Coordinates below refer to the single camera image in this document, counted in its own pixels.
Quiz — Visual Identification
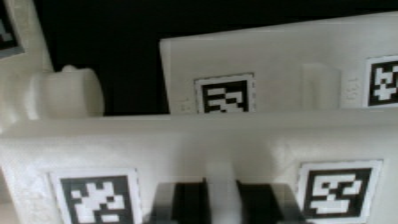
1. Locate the white cabinet body box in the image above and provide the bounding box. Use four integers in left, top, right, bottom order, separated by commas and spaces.
0, 0, 107, 134

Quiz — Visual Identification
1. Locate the white cabinet door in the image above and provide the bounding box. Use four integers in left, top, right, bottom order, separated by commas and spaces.
160, 11, 398, 114
0, 108, 398, 224

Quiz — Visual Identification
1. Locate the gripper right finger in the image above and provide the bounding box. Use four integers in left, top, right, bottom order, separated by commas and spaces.
237, 181, 310, 224

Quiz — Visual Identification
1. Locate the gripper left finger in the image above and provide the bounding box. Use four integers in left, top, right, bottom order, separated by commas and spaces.
146, 181, 210, 224

